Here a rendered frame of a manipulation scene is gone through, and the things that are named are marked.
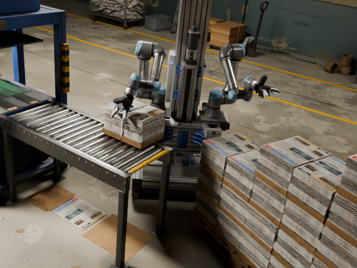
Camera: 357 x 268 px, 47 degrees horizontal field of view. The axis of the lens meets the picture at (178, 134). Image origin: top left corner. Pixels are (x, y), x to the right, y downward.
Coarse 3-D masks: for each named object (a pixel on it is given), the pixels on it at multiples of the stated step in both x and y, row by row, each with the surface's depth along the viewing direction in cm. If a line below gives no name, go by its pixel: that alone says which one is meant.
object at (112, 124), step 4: (136, 100) 324; (108, 104) 310; (112, 104) 311; (132, 104) 316; (136, 104) 318; (140, 104) 319; (104, 108) 307; (108, 108) 304; (112, 108) 303; (104, 112) 308; (108, 112) 306; (104, 116) 310; (108, 116) 307; (116, 116) 302; (108, 120) 309; (112, 120) 307; (116, 120) 304; (104, 124) 313; (108, 124) 310; (112, 124) 308; (116, 124) 305; (104, 128) 314; (108, 128) 311; (112, 128) 309; (116, 128) 307; (116, 132) 308
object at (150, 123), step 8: (136, 112) 303; (144, 112) 304; (152, 112) 306; (160, 112) 308; (128, 120) 297; (136, 120) 293; (144, 120) 292; (152, 120) 301; (160, 120) 309; (128, 128) 300; (136, 128) 295; (144, 128) 294; (152, 128) 303; (160, 128) 313; (128, 136) 302; (136, 136) 298; (144, 136) 298; (152, 136) 306
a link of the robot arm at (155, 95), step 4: (160, 88) 351; (164, 88) 353; (152, 92) 350; (156, 92) 350; (160, 92) 349; (164, 92) 352; (152, 96) 351; (156, 96) 351; (160, 96) 351; (164, 96) 354; (152, 100) 355; (156, 100) 353; (160, 100) 353; (164, 100) 356
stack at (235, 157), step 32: (224, 160) 302; (256, 160) 299; (224, 192) 307; (256, 192) 279; (192, 224) 353; (224, 224) 316; (256, 224) 284; (288, 224) 259; (320, 224) 238; (224, 256) 322; (256, 256) 289; (288, 256) 263
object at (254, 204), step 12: (204, 168) 325; (204, 192) 330; (240, 192) 293; (216, 204) 319; (252, 204) 284; (228, 216) 308; (228, 240) 313; (300, 240) 252; (240, 252) 304; (312, 252) 246; (252, 264) 294; (288, 264) 264
